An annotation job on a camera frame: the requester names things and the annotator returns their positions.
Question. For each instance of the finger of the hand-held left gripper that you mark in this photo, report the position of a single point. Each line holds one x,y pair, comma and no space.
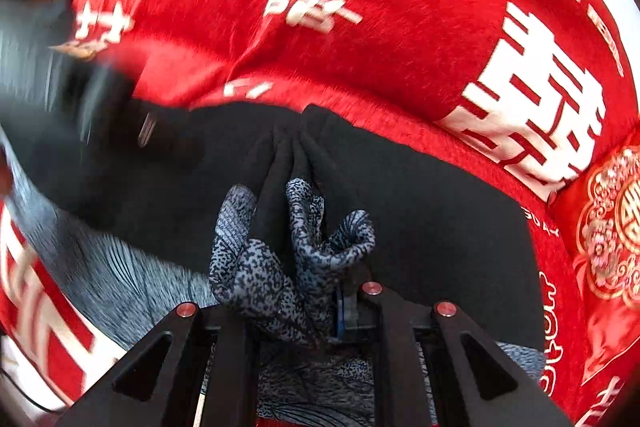
165,132

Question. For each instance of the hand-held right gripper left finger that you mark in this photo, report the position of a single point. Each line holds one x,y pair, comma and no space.
235,357

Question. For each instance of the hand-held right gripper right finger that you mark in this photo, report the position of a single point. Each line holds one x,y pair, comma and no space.
347,312

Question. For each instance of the black blue patterned pants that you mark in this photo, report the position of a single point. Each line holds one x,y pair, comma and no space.
425,217

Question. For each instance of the red printed blanket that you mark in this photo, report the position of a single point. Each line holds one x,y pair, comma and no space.
400,32

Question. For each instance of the red embroidered pillow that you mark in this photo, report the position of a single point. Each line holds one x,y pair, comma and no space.
610,217

